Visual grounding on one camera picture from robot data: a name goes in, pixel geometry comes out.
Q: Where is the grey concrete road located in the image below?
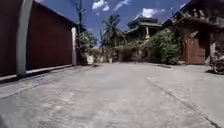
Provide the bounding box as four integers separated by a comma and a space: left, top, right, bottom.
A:
0, 61, 224, 128

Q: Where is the palm tree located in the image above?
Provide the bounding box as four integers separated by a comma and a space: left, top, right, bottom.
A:
99, 13, 128, 49

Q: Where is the house with tiered roof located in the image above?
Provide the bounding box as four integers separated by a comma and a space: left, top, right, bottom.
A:
124, 15, 164, 43

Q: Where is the tree with bare trunk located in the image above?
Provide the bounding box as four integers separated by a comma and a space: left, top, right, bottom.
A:
74, 0, 98, 65

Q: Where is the green bush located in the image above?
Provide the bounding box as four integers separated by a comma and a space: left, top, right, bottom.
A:
146, 28, 184, 66

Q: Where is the dark red fence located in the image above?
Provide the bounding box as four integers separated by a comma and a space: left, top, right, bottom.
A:
0, 0, 79, 78

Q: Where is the raised concrete sidewalk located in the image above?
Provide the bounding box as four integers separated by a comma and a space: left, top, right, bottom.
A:
0, 63, 98, 84

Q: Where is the building with red gate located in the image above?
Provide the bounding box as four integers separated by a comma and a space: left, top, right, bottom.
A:
163, 0, 224, 67

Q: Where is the grey concrete pole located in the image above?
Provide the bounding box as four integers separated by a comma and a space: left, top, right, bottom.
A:
15, 0, 34, 79

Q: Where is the vehicle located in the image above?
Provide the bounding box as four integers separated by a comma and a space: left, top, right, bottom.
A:
209, 49, 224, 76

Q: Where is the low wall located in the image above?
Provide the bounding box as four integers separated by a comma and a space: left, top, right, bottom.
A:
85, 46, 151, 64

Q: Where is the white post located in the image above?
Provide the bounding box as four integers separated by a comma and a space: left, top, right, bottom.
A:
70, 26, 78, 67

